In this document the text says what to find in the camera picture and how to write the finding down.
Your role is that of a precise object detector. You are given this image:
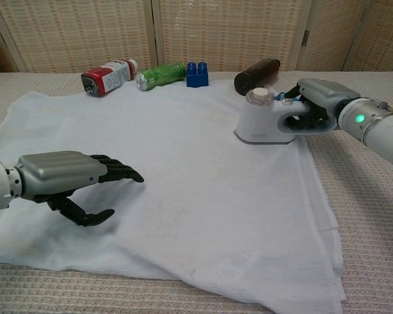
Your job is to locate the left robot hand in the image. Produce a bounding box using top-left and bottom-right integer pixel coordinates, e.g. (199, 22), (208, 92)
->
(14, 150), (145, 228)

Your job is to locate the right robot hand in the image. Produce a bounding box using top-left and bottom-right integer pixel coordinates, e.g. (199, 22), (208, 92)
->
(283, 78), (362, 130)

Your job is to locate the white handheld steam iron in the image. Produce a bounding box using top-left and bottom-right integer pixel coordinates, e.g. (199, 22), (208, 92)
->
(233, 87), (337, 146)

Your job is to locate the brown plastic bottle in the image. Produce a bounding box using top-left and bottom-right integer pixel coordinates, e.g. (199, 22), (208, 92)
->
(234, 58), (282, 96)

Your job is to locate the red and white juice bottle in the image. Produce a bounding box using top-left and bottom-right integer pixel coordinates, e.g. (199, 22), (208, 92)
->
(81, 58), (139, 98)

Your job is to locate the beige woven folding screen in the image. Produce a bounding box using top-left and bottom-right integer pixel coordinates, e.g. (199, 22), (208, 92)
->
(0, 0), (393, 73)

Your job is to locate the blue toy building brick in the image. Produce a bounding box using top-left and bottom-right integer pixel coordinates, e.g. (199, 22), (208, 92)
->
(185, 61), (210, 88)

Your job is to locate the green drink can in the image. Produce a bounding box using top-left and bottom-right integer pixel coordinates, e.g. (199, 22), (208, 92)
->
(136, 61), (187, 92)

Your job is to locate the beige woven table cover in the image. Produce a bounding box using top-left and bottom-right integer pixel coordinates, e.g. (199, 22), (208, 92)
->
(0, 69), (393, 314)

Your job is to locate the white cloth garment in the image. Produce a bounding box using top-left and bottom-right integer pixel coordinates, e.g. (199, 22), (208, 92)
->
(0, 80), (348, 314)

